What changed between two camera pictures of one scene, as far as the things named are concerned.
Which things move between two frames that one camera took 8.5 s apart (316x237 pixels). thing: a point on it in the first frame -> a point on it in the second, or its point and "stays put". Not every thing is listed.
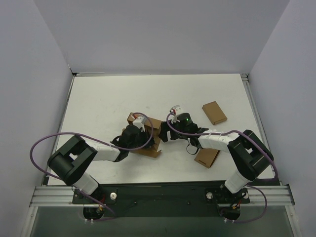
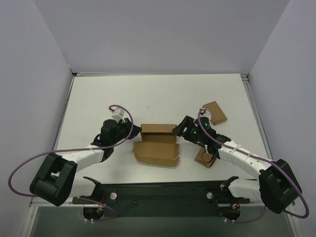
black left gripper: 144,138 -> 129,128
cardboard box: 214,112 stays put
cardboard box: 206,157 stays put
